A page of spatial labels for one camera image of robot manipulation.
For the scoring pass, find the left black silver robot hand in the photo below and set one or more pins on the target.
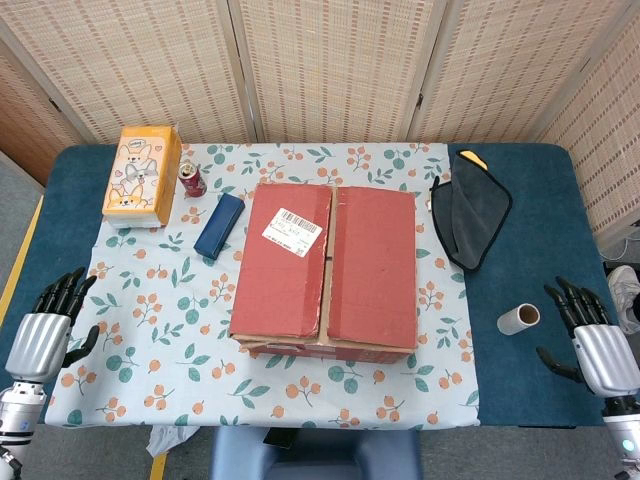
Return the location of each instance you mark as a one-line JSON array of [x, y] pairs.
[[37, 340]]

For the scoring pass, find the orange corgi tissue pack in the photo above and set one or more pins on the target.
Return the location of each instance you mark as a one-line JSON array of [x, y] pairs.
[[140, 170]]

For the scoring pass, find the grey cloth with black trim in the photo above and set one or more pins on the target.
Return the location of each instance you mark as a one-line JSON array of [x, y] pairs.
[[470, 220]]

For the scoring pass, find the floral fruit print tablecloth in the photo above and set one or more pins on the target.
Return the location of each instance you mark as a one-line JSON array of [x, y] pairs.
[[165, 360]]

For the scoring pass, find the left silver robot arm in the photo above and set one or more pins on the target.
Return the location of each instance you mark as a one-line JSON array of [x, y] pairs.
[[17, 420]]

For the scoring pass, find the red cardboard shipping box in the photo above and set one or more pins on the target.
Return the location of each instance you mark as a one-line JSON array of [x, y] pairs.
[[370, 270]]

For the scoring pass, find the red soda can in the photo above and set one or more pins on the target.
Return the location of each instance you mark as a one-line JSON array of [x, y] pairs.
[[194, 182]]

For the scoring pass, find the white cardboard tube roll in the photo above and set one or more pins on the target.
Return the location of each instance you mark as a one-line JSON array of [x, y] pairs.
[[512, 322]]

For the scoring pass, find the white sneaker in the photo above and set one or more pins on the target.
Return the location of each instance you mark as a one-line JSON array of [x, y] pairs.
[[625, 295]]

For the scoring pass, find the woven bamboo folding screen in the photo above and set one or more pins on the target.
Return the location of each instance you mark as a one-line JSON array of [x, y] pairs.
[[325, 65]]

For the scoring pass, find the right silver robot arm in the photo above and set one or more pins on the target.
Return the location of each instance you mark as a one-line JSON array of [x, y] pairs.
[[622, 435]]

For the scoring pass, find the dark blue rectangular case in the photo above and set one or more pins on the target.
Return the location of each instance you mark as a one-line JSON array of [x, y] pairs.
[[217, 227]]

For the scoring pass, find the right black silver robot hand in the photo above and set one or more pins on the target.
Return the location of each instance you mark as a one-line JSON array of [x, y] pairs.
[[607, 357]]

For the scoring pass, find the crumpled pale cloth scrap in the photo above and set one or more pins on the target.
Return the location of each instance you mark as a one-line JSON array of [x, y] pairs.
[[167, 439]]

